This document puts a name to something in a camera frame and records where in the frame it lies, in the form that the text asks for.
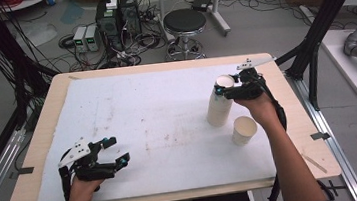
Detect stack of paper cups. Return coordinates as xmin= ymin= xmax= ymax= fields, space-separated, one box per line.
xmin=203 ymin=93 xmax=237 ymax=129

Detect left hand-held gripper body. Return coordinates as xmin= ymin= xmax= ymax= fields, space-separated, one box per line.
xmin=55 ymin=134 xmax=118 ymax=185

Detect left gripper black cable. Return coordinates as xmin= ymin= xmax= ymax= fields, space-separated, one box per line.
xmin=58 ymin=164 xmax=75 ymax=201

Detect black metal frame post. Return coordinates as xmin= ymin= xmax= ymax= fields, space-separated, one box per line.
xmin=0 ymin=0 xmax=72 ymax=188
xmin=269 ymin=0 xmax=357 ymax=115

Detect grey power supply unit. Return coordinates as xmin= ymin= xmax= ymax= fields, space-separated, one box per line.
xmin=83 ymin=23 xmax=103 ymax=53
xmin=71 ymin=25 xmax=91 ymax=54

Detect tangle of floor cables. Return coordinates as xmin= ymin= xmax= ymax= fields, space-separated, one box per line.
xmin=56 ymin=10 xmax=172 ymax=75

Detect small white box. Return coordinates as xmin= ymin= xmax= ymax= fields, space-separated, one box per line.
xmin=105 ymin=0 xmax=121 ymax=12

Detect black flat device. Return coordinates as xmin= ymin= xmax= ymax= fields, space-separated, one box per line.
xmin=190 ymin=0 xmax=216 ymax=14

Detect black computer tower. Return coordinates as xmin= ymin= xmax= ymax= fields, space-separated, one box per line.
xmin=93 ymin=0 xmax=126 ymax=54
xmin=118 ymin=0 xmax=143 ymax=38

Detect wooden table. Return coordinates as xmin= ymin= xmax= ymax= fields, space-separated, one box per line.
xmin=0 ymin=44 xmax=345 ymax=201

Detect person's right hand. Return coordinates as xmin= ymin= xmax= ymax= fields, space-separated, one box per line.
xmin=233 ymin=89 xmax=282 ymax=132

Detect white table mat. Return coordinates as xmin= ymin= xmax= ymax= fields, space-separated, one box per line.
xmin=22 ymin=58 xmax=292 ymax=201

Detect black tape strip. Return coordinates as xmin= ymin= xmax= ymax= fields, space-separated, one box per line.
xmin=17 ymin=166 xmax=36 ymax=176
xmin=310 ymin=130 xmax=332 ymax=142

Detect black round stool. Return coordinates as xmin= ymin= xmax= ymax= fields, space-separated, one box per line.
xmin=160 ymin=6 xmax=212 ymax=64

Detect person's left hand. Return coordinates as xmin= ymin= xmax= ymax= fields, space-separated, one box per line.
xmin=68 ymin=174 xmax=109 ymax=201

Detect white round table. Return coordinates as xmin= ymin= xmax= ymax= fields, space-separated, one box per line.
xmin=0 ymin=0 xmax=54 ymax=14

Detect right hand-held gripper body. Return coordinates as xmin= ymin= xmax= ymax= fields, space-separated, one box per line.
xmin=235 ymin=54 xmax=282 ymax=102

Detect thin wooden stick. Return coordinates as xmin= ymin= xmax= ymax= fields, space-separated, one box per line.
xmin=302 ymin=152 xmax=328 ymax=177

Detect white paper cup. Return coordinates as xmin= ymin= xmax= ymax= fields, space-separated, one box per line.
xmin=211 ymin=73 xmax=238 ymax=104
xmin=229 ymin=113 xmax=261 ymax=148

